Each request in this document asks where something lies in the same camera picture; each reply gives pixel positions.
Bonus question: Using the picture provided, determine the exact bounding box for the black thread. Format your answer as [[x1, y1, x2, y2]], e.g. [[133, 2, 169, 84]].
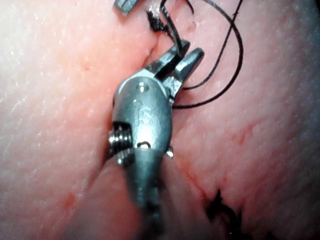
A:
[[146, 0, 245, 110]]

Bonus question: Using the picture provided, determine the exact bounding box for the tissue pad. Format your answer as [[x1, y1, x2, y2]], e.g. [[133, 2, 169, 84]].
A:
[[0, 0, 320, 240]]

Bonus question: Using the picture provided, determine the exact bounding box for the left arm needle driver jaw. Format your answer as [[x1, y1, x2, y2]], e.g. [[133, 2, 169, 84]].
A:
[[113, 0, 137, 17]]

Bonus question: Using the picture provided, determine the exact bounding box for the right arm needle driver jaw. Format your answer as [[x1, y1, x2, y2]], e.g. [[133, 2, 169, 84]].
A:
[[163, 47, 205, 98], [146, 39, 192, 79]]

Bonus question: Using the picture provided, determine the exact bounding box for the right arm needle driver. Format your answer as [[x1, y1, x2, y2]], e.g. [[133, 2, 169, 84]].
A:
[[108, 68, 175, 166]]

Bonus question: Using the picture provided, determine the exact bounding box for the black stitching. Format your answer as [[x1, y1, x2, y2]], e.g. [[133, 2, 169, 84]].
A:
[[203, 189, 251, 240]]

